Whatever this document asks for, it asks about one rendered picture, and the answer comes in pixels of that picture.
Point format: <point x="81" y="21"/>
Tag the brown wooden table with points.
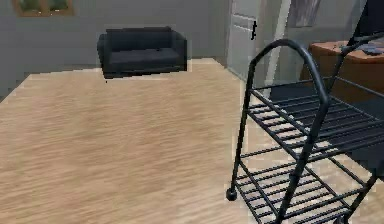
<point x="356" y="71"/>

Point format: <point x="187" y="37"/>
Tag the pale grey room door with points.
<point x="240" y="36"/>

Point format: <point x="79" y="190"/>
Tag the grey framed wall picture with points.
<point x="304" y="12"/>

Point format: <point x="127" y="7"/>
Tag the dark blue sofa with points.
<point x="143" y="55"/>

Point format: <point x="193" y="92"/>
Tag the dark grey flat object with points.
<point x="373" y="48"/>

